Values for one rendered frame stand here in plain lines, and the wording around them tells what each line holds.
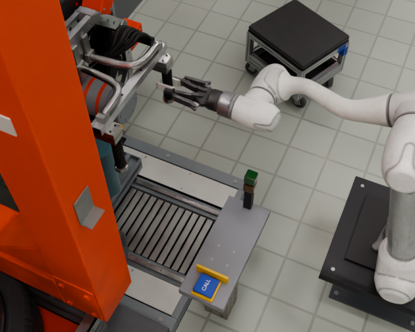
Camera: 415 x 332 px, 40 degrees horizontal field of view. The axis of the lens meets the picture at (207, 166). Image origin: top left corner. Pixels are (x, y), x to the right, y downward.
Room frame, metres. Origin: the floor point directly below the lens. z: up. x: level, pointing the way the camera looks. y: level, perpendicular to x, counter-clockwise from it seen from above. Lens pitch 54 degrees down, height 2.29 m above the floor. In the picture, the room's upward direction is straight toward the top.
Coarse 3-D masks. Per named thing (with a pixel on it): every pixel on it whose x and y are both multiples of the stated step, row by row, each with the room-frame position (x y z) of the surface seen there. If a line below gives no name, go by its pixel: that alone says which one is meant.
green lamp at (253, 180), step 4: (248, 172) 1.16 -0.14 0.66; (252, 172) 1.16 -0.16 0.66; (256, 172) 1.16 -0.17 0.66; (244, 176) 1.15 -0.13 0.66; (248, 176) 1.15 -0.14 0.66; (252, 176) 1.15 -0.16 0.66; (256, 176) 1.15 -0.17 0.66; (244, 180) 1.14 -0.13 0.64; (248, 180) 1.14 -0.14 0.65; (252, 180) 1.13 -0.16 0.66; (252, 184) 1.13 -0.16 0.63
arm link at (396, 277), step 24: (408, 120) 1.00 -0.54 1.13; (408, 144) 0.91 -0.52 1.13; (384, 168) 0.88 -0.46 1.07; (408, 168) 0.85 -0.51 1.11; (408, 192) 0.83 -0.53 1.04; (408, 216) 0.87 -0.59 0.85; (384, 240) 0.94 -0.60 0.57; (408, 240) 0.86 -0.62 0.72; (384, 264) 0.86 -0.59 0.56; (408, 264) 0.84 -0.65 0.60; (384, 288) 0.80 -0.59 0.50; (408, 288) 0.78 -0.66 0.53
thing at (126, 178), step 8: (136, 160) 1.60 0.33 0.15; (128, 168) 1.55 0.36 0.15; (136, 168) 1.56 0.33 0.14; (120, 176) 1.51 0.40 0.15; (128, 176) 1.49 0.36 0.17; (128, 184) 1.48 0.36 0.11; (120, 192) 1.42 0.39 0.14; (112, 200) 1.36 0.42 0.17; (120, 200) 1.41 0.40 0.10; (16, 208) 1.32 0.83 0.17
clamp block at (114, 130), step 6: (114, 126) 1.13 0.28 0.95; (120, 126) 1.13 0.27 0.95; (108, 132) 1.11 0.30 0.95; (114, 132) 1.11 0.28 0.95; (120, 132) 1.12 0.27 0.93; (102, 138) 1.11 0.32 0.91; (108, 138) 1.10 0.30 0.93; (114, 138) 1.09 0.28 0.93; (120, 138) 1.12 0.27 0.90; (114, 144) 1.09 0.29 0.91
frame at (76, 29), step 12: (84, 12) 1.46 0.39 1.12; (96, 12) 1.46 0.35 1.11; (72, 24) 1.42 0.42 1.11; (84, 24) 1.40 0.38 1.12; (108, 24) 1.51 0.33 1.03; (120, 24) 1.57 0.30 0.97; (72, 36) 1.34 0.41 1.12; (132, 60) 1.61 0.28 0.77; (120, 72) 1.58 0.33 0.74; (132, 72) 1.59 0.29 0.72
